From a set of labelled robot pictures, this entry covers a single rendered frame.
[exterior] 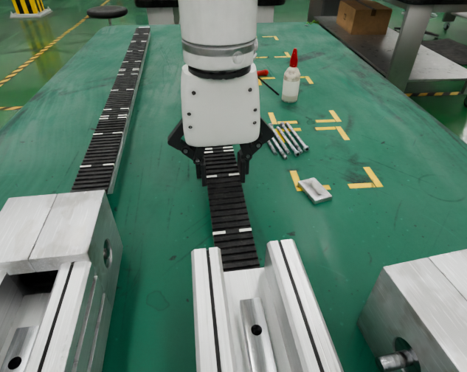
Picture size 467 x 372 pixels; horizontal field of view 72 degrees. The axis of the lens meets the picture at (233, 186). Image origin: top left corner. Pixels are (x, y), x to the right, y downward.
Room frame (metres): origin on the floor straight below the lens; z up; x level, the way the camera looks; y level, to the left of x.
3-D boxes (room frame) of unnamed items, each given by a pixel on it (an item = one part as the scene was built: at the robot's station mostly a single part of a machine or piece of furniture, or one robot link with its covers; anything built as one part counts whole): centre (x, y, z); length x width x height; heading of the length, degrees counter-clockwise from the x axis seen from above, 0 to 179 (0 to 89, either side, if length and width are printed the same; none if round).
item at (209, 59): (0.39, 0.01, 0.99); 0.09 x 0.08 x 0.03; 98
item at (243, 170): (0.39, -0.02, 0.83); 0.03 x 0.03 x 0.07; 8
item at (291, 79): (0.72, -0.13, 0.84); 0.04 x 0.04 x 0.12
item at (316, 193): (0.38, -0.13, 0.78); 0.05 x 0.03 x 0.01; 21
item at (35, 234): (0.22, 0.20, 0.83); 0.12 x 0.09 x 0.10; 98
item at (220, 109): (0.39, 0.02, 0.93); 0.10 x 0.07 x 0.11; 98
